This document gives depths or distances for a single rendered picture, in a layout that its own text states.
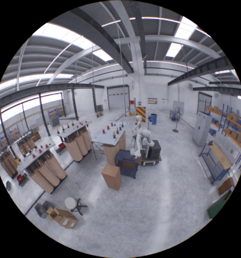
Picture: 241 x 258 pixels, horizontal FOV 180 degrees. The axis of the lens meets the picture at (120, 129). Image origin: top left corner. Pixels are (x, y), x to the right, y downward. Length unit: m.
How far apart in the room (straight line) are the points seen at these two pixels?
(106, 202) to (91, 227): 0.97
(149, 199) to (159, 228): 1.02
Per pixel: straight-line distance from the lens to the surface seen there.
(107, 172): 1.89
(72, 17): 2.64
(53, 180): 3.13
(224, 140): 4.53
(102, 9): 8.30
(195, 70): 8.16
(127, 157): 2.23
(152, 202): 2.58
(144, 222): 2.50
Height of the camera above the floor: 2.45
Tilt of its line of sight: 24 degrees down
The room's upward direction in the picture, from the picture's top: 5 degrees counter-clockwise
